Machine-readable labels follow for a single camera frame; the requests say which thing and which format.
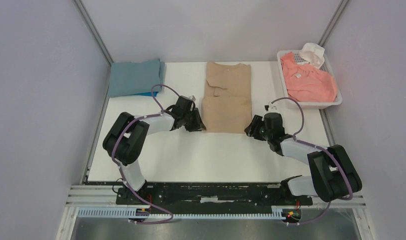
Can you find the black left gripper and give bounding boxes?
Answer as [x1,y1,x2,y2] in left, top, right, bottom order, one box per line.
[182,108,206,133]

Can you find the folded grey-blue t shirt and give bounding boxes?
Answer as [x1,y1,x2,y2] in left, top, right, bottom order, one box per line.
[108,58,166,98]

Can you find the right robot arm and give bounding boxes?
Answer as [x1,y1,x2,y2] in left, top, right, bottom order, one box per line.
[244,112,362,204]

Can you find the beige t shirt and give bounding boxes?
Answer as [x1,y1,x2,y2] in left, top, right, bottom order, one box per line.
[201,61,252,134]

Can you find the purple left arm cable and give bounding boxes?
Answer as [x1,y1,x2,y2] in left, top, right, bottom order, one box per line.
[111,83,182,225]

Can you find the white plastic basket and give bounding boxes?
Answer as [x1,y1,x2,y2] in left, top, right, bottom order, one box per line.
[277,50,342,110]

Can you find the pink t shirt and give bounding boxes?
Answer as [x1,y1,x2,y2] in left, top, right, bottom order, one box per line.
[280,52,338,103]

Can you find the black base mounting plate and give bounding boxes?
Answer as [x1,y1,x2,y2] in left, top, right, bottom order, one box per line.
[84,180,314,216]

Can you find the folded bright blue t shirt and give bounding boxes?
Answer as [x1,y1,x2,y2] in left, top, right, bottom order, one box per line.
[136,91,159,97]

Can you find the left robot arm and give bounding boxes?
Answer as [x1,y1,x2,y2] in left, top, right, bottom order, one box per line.
[103,95,206,204]

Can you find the white t shirt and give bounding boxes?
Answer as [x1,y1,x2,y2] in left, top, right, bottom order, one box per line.
[299,42,325,69]

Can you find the white slotted cable duct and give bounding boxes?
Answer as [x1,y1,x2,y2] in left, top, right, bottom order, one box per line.
[77,207,286,221]

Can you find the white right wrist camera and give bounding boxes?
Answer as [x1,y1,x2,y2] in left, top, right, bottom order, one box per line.
[264,103,278,114]

